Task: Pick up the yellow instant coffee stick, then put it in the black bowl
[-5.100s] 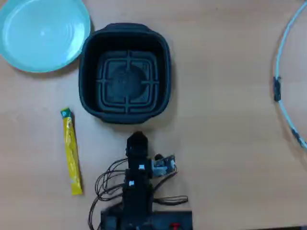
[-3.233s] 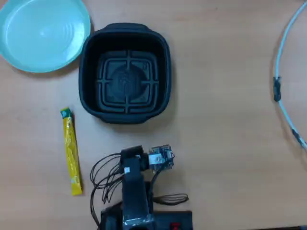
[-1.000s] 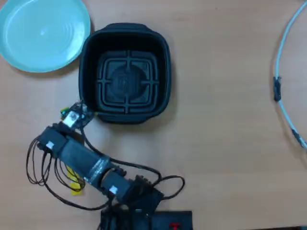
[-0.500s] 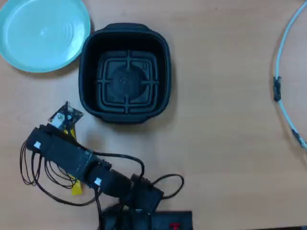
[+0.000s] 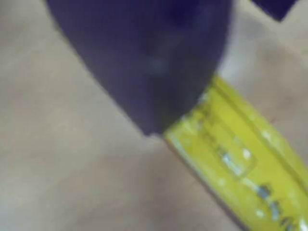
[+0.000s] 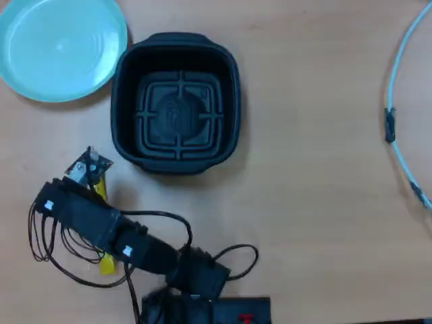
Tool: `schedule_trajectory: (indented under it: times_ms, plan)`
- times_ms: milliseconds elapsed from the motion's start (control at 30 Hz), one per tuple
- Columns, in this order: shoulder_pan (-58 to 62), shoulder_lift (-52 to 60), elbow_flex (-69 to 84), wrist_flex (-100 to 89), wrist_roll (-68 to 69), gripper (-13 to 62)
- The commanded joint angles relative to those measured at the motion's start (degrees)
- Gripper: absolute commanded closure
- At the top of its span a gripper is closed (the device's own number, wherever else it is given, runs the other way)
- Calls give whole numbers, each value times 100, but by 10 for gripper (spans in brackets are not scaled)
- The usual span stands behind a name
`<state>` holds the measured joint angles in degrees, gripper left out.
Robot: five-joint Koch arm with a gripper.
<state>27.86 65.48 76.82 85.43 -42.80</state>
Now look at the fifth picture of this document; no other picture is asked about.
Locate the yellow instant coffee stick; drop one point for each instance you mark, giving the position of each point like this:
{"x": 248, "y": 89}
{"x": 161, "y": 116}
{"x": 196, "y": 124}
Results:
{"x": 240, "y": 154}

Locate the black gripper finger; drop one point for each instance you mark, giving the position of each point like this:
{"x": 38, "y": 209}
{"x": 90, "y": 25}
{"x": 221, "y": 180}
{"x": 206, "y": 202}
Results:
{"x": 274, "y": 8}
{"x": 144, "y": 60}

